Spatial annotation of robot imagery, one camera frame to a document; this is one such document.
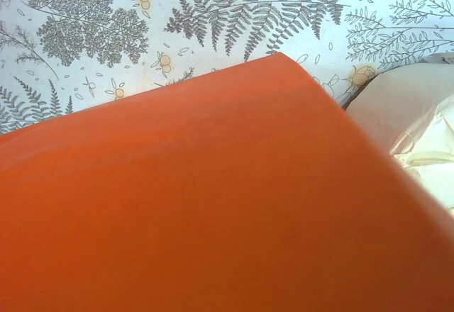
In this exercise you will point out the orange paper bag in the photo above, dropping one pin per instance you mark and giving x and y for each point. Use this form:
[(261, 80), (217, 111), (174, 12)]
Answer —
[(246, 189)]

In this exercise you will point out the napkin filled paper tub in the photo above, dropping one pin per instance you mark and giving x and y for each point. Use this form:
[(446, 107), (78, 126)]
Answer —
[(408, 113)]

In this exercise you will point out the floral table mat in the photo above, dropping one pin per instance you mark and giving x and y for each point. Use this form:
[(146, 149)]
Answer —
[(63, 56)]

